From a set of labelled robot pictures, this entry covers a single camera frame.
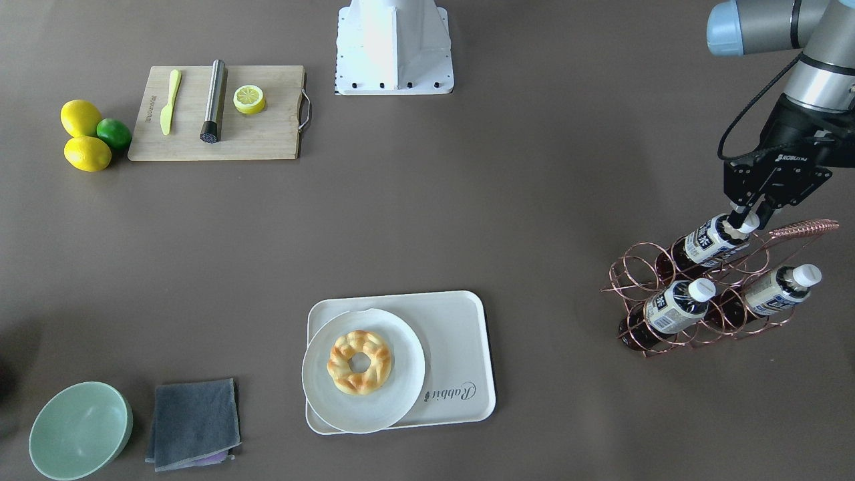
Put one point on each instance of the tea bottle handle side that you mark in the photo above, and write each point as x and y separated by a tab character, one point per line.
776	291

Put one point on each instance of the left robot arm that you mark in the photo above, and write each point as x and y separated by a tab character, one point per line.
821	77

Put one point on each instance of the yellow lemon upper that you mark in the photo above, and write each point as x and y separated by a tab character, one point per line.
80	118

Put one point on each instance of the yellow lemon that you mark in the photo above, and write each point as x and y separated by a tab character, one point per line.
88	153
80	118

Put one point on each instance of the glazed ring pastry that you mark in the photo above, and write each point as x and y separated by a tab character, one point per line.
360	362

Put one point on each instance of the tea bottle front slot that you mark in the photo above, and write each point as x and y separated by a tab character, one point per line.
667	313

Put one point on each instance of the wooden cutting board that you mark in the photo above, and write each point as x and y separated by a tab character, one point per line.
272	134

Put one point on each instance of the green lime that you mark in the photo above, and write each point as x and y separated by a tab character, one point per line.
114	133

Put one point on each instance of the grey folded cloth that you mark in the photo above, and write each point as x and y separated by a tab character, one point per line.
194	424

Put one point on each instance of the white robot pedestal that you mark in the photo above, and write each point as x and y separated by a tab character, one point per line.
393	48

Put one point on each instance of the yellow plastic knife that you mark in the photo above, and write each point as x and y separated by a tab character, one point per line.
166	114

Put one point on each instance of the tea bottle slot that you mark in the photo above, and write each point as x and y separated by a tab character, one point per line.
667	313
704	248

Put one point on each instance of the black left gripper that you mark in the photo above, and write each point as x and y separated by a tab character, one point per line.
796	131

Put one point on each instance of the yellow lemon lower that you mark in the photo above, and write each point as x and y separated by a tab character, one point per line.
88	153

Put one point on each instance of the white round plate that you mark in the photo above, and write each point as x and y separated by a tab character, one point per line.
367	413

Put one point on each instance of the cream serving tray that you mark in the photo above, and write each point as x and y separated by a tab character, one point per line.
442	338

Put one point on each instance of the mint green bowl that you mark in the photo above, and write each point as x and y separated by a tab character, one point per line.
82	429

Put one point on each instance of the half lemon slice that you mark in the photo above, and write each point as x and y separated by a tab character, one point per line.
249	99

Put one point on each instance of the copper wire bottle rack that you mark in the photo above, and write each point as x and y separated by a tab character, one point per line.
716	283

